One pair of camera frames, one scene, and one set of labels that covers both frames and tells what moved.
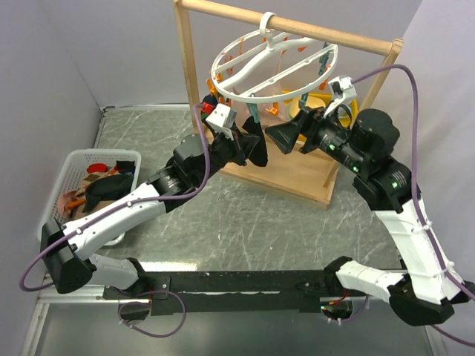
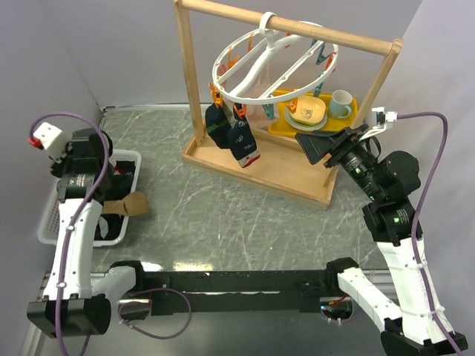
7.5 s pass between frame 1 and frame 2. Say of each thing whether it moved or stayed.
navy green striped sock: moved
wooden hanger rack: stayed
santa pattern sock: moved
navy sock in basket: stayed
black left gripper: moved
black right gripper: moved
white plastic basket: stayed
